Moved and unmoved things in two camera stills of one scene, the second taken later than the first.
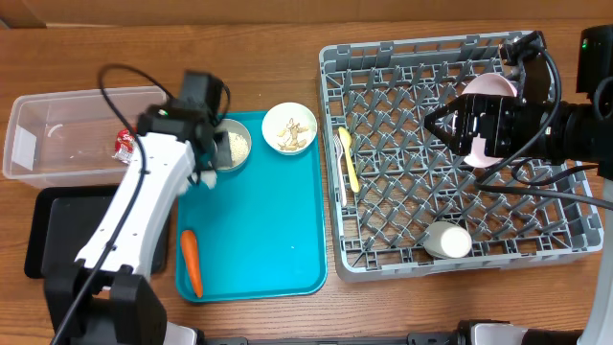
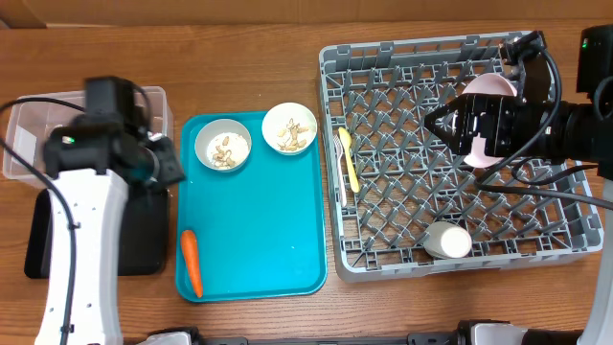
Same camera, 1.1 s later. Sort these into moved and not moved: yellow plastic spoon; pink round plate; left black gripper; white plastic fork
Moved: left black gripper
Not moved: pink round plate; yellow plastic spoon; white plastic fork
